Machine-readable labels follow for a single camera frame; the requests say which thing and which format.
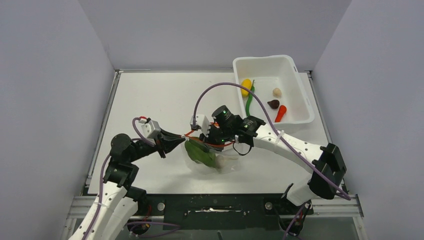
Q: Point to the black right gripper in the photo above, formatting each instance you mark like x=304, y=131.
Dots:
x=210, y=139

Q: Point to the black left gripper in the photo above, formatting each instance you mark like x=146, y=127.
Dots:
x=172, y=140

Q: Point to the clear orange zip bag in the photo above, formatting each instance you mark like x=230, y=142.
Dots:
x=200, y=169

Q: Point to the green leafy vegetable toy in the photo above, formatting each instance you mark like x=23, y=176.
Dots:
x=199, y=153

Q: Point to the yellow corn toy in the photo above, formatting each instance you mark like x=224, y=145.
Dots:
x=247, y=85

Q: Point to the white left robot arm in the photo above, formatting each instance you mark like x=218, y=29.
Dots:
x=117, y=199

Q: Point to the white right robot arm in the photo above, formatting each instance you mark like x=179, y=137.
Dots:
x=324, y=164

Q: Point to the green chili pepper toy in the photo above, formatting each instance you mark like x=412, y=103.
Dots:
x=249, y=98

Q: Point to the brown mushroom toy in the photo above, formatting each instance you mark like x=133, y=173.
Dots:
x=274, y=104

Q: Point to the orange carrot toy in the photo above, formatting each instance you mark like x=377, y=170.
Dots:
x=280, y=114

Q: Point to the beige garlic bulb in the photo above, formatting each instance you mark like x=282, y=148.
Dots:
x=277, y=93

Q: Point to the white plastic bin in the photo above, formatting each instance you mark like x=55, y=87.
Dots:
x=277, y=83

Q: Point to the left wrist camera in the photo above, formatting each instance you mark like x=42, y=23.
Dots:
x=150, y=129

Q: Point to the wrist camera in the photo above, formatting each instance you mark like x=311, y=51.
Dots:
x=150, y=129
x=200, y=122

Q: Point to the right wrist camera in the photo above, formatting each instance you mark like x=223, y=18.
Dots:
x=200, y=122

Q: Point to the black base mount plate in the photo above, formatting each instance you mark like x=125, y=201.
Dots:
x=268, y=211

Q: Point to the aluminium table frame rail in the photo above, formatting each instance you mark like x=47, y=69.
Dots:
x=81, y=204

